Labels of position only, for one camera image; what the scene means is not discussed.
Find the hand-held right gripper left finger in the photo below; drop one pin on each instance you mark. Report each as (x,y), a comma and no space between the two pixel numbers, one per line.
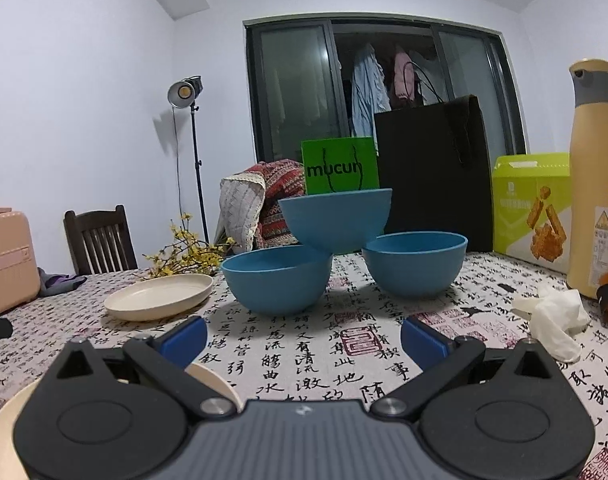
(184,340)

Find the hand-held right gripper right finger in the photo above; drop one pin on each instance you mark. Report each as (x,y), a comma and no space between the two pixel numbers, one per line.
(424,342)

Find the cream plate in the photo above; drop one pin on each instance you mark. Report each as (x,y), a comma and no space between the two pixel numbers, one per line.
(156,297)
(1,440)

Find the blue bowl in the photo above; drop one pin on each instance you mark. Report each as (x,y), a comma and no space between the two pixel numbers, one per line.
(334,220)
(414,270)
(276,282)

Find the pink hard suitcase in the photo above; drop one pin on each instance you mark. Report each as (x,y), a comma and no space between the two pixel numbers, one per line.
(9,260)

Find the purple grey cloth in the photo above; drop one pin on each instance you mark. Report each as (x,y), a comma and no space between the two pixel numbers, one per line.
(59,282)

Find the yellow flower branch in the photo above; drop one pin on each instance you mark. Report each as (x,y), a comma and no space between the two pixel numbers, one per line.
(194,255)

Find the calligraphy printed tablecloth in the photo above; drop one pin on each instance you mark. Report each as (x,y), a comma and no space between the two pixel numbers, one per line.
(304,360)

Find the dark wooden chair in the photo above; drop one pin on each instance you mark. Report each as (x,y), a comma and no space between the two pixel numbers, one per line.
(101,242)

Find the crumpled white tissue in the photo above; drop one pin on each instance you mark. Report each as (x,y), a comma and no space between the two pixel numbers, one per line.
(554,315)

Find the white quilted cloth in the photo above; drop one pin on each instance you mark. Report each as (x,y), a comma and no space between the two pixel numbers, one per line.
(239,210)

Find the yellow-green snack box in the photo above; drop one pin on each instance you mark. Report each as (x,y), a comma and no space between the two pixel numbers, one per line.
(524,210)

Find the black paper bag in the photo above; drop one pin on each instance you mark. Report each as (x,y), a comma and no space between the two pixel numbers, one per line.
(429,175)

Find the red patterned blanket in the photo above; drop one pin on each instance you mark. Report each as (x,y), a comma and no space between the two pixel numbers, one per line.
(279,195)

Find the green paper bag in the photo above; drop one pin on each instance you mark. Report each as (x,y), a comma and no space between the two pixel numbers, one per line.
(339,160)

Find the beige thermos bottle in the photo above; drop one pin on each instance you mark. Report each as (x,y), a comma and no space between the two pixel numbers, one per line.
(596,185)

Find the studio light on stand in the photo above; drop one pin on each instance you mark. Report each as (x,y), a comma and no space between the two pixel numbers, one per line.
(181,92)

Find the hanging light blue shirt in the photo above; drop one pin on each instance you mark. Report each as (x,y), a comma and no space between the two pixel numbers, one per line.
(366,90)

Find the hanging pink garment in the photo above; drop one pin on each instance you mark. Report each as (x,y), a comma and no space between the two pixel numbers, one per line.
(403,75)

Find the dark sliding glass door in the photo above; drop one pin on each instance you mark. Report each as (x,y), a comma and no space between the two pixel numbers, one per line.
(294,90)

